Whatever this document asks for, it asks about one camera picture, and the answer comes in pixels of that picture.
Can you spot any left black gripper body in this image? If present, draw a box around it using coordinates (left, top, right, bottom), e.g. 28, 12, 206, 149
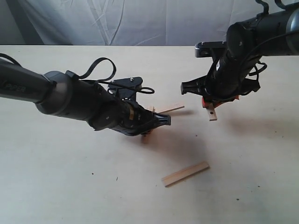
88, 101, 159, 136

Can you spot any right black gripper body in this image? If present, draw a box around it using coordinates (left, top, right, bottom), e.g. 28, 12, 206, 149
202, 56, 261, 100

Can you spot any plain wood strip front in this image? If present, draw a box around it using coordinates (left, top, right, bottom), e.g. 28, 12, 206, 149
162, 161, 210, 188

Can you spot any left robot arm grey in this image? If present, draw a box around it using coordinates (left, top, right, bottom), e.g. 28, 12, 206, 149
0, 54, 171, 136

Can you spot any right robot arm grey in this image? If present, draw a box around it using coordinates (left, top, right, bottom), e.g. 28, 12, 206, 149
181, 0, 299, 107

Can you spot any white backdrop cloth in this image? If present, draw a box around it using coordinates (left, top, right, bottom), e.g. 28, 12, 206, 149
0, 0, 263, 46

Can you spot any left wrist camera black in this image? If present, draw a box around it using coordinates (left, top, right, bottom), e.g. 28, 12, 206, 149
107, 77, 143, 102

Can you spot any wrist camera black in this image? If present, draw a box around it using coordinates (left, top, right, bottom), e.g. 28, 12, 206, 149
107, 77, 143, 102
195, 41, 227, 58

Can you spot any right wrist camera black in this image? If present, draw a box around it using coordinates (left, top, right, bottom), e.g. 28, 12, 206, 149
195, 41, 227, 58

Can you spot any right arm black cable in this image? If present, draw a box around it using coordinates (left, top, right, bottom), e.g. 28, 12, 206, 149
238, 0, 299, 77

